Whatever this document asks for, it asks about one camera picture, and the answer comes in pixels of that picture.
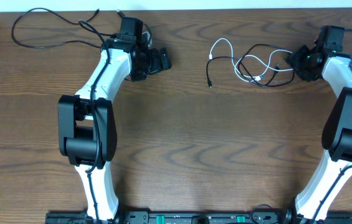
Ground white usb cable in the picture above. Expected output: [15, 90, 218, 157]
[208, 37, 295, 83]

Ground thin black usb cable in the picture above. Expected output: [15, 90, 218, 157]
[11, 7, 125, 50]

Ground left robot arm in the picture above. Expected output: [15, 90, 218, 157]
[58, 16, 172, 223]

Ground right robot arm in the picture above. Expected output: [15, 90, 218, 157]
[280, 26, 352, 223]

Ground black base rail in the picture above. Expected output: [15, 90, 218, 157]
[45, 210, 352, 224]

